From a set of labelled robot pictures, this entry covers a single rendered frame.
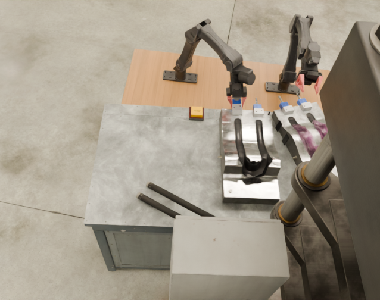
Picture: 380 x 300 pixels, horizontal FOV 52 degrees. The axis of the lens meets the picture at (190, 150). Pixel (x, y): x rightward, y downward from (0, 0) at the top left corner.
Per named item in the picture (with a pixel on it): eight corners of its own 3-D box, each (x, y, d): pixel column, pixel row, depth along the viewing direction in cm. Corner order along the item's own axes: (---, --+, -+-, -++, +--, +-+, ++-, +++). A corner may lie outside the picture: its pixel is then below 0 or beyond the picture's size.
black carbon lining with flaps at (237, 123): (232, 120, 202) (235, 109, 194) (263, 122, 202) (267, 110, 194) (236, 178, 182) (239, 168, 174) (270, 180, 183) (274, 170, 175)
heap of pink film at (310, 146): (288, 125, 204) (292, 116, 197) (318, 119, 207) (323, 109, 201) (310, 166, 190) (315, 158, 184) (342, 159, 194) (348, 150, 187)
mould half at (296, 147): (271, 116, 214) (276, 103, 205) (313, 108, 219) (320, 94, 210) (311, 195, 188) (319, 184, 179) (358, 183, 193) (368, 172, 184)
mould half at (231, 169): (218, 119, 210) (222, 102, 199) (266, 121, 212) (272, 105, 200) (222, 202, 183) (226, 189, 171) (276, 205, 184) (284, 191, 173)
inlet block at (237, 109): (231, 94, 207) (230, 88, 202) (240, 93, 207) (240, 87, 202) (232, 115, 201) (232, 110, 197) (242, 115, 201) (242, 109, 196)
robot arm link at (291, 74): (293, 84, 214) (308, 23, 199) (282, 83, 214) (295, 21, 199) (292, 81, 219) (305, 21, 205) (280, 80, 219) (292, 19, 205)
